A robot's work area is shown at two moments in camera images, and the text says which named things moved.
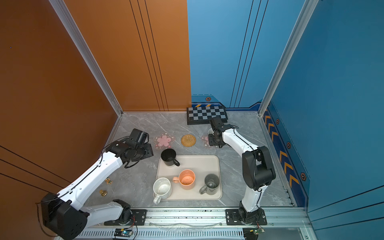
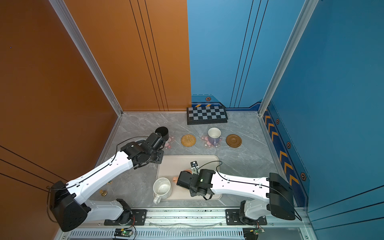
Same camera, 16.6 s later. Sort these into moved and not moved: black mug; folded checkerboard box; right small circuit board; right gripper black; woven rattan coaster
Moved: right gripper black; black mug
Not moved: right small circuit board; woven rattan coaster; folded checkerboard box
